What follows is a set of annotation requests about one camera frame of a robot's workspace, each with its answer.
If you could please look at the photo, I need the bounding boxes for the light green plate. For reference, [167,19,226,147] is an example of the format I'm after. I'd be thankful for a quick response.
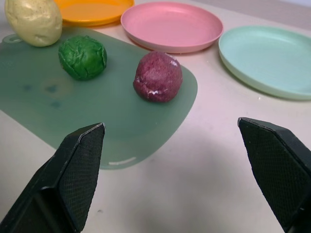
[218,25,311,101]

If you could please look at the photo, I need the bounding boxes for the orange plate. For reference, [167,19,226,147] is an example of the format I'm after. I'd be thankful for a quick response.
[52,0,135,27]

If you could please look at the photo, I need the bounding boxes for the green translucent cutting mat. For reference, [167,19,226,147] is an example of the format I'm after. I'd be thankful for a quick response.
[0,26,198,170]

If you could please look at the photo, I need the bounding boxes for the green dough ball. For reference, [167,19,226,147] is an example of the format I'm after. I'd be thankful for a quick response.
[58,35,108,82]

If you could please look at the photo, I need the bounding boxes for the yellow dough ball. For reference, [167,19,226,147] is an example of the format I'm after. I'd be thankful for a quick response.
[4,0,63,48]

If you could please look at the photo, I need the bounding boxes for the maroon dough ball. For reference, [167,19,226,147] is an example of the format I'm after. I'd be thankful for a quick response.
[132,50,183,103]

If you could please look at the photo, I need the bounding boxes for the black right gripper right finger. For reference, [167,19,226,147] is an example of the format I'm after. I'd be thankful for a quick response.
[237,117,311,233]

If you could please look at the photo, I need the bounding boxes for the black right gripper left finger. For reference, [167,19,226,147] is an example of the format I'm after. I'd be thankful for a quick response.
[0,122,106,233]

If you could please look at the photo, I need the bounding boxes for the pink plate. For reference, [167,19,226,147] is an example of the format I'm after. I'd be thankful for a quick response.
[120,4,224,54]

